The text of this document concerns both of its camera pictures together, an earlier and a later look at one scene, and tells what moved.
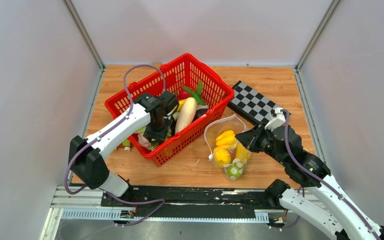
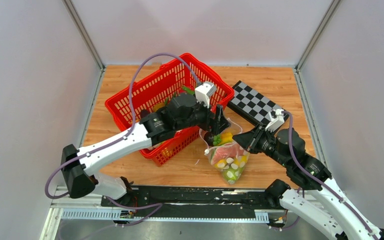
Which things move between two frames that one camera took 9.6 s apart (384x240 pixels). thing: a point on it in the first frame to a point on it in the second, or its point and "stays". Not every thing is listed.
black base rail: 192,200 stays
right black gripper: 249,138 stays
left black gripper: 161,136 to 215,126
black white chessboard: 251,103 stays
